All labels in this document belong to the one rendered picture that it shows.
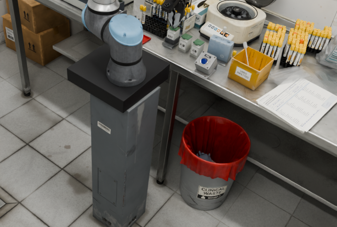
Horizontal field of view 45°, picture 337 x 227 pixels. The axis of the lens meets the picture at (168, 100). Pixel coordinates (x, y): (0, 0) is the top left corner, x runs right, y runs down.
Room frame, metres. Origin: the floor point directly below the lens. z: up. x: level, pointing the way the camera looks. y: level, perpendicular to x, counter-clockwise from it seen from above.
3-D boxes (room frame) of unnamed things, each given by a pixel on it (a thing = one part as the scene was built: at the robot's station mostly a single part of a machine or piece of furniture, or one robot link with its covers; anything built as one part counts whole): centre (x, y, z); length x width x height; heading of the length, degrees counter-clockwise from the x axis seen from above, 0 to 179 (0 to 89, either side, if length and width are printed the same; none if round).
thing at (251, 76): (1.42, -0.32, 0.93); 0.13 x 0.13 x 0.10; 57
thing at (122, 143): (1.23, 0.18, 0.44); 0.20 x 0.20 x 0.87; 60
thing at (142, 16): (1.71, 0.12, 0.93); 0.17 x 0.09 x 0.11; 60
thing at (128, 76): (1.23, 0.18, 0.99); 0.15 x 0.15 x 0.10
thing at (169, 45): (1.60, 0.02, 0.89); 0.09 x 0.05 x 0.04; 152
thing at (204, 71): (1.43, -0.14, 0.92); 0.13 x 0.07 x 0.08; 150
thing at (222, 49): (1.53, -0.19, 0.92); 0.10 x 0.07 x 0.10; 66
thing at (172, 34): (1.60, 0.02, 0.92); 0.05 x 0.04 x 0.06; 152
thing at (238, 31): (1.77, -0.25, 0.94); 0.30 x 0.24 x 0.12; 141
